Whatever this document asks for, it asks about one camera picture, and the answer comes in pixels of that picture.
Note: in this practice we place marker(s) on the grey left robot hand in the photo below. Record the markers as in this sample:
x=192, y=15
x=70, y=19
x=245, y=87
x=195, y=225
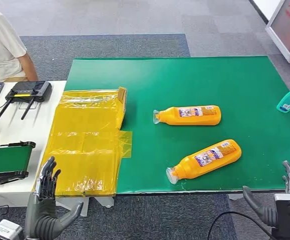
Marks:
x=41, y=208

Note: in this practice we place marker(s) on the yellow film wrapped cardboard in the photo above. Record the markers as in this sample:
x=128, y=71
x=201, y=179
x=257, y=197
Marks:
x=85, y=149

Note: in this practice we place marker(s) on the small green belt conveyor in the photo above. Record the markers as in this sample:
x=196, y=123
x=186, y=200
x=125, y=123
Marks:
x=8, y=160

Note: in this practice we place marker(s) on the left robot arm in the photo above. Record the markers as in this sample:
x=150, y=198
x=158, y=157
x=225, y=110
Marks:
x=45, y=236

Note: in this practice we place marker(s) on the white framed red sign board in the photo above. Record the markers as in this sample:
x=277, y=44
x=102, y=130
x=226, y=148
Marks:
x=288, y=26

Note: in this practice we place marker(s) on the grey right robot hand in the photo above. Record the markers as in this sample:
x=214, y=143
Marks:
x=262, y=212

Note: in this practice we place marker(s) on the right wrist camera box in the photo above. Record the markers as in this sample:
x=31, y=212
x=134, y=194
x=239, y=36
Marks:
x=288, y=217

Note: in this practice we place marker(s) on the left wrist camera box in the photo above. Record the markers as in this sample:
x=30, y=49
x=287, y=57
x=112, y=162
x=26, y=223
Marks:
x=6, y=232

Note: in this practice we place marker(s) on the green table mat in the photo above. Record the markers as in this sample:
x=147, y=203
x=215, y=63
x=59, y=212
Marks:
x=185, y=82

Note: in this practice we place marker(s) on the black remote controller with antennas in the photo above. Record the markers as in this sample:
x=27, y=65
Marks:
x=29, y=90

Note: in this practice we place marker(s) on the orange plastic bottle clear cap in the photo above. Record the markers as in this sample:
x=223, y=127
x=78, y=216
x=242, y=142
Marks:
x=205, y=160
x=189, y=116

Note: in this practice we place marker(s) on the person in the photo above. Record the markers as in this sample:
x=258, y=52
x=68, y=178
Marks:
x=0, y=43

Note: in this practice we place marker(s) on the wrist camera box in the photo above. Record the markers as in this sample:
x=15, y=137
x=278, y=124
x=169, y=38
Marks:
x=288, y=217
x=6, y=232

